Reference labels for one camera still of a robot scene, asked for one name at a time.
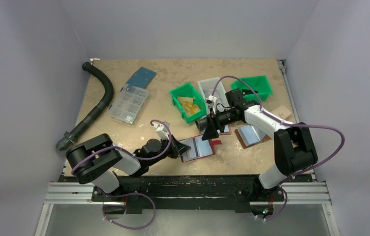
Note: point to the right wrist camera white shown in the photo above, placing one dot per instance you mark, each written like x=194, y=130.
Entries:
x=211, y=103

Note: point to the green bin with yellow items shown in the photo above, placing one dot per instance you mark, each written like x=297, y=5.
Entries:
x=189, y=102

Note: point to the brown open card holder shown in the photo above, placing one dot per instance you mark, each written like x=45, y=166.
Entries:
x=249, y=136

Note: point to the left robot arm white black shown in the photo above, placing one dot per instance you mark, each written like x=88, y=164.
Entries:
x=92, y=160

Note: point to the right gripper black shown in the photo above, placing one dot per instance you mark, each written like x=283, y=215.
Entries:
x=211, y=122

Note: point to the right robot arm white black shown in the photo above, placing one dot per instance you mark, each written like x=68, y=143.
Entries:
x=294, y=148

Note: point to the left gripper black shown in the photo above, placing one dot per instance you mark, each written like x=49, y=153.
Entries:
x=177, y=148

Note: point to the red leather card holder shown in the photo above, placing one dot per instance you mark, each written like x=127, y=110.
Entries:
x=210, y=146

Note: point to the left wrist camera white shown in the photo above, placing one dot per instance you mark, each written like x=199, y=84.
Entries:
x=162, y=130

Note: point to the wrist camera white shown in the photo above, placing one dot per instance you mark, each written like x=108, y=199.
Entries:
x=162, y=130
x=211, y=103

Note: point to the white striped credit card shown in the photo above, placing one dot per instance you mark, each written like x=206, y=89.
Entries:
x=198, y=148

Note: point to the white plastic bin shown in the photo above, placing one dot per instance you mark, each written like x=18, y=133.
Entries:
x=206, y=88

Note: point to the clear compartment screw box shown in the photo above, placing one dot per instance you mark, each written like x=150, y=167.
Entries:
x=128, y=104

